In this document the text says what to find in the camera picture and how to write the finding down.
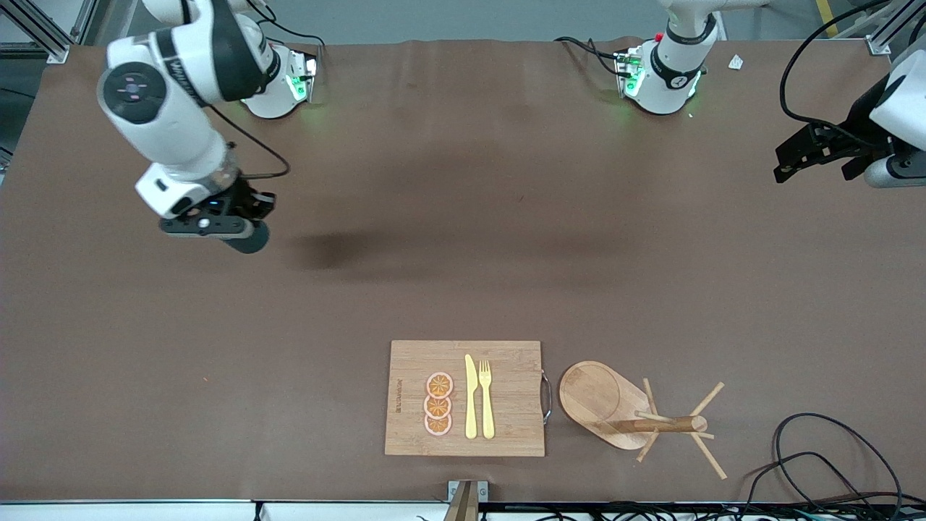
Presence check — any yellow plastic knife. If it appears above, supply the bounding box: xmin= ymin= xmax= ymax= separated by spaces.
xmin=464 ymin=354 xmax=480 ymax=440

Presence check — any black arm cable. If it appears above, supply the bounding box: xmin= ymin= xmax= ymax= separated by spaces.
xmin=780 ymin=0 xmax=891 ymax=135
xmin=206 ymin=101 xmax=292 ymax=180

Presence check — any black left base cable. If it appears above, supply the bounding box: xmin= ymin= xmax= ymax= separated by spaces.
xmin=554 ymin=36 xmax=624 ymax=77

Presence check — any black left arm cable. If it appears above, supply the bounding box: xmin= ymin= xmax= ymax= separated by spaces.
xmin=780 ymin=0 xmax=891 ymax=135

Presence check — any black base cable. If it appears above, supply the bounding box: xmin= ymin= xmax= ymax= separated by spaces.
xmin=250 ymin=0 xmax=325 ymax=55
xmin=554 ymin=36 xmax=624 ymax=77

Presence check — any yellow plastic fork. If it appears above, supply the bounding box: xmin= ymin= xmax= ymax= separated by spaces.
xmin=478 ymin=360 xmax=496 ymax=440

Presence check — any dark green ribbed cup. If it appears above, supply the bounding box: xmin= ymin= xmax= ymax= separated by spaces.
xmin=223 ymin=221 xmax=270 ymax=254

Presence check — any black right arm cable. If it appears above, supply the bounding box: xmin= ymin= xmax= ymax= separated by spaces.
xmin=206 ymin=101 xmax=292 ymax=180

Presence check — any black looped cable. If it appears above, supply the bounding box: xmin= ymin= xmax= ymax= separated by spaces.
xmin=744 ymin=412 xmax=905 ymax=521

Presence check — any aluminium frame profile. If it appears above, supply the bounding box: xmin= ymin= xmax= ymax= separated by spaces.
xmin=865 ymin=0 xmax=926 ymax=55
xmin=0 ymin=0 xmax=98 ymax=64

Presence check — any black right base cable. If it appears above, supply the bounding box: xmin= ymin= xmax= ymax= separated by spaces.
xmin=250 ymin=0 xmax=325 ymax=55

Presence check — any metal table edge bracket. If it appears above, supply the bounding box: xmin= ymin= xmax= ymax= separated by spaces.
xmin=447 ymin=480 xmax=489 ymax=521

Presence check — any wooden mug tree stand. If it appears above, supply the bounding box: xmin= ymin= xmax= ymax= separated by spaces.
xmin=558 ymin=360 xmax=728 ymax=482

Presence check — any bamboo cutting board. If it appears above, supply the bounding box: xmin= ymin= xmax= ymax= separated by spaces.
xmin=384 ymin=340 xmax=554 ymax=458

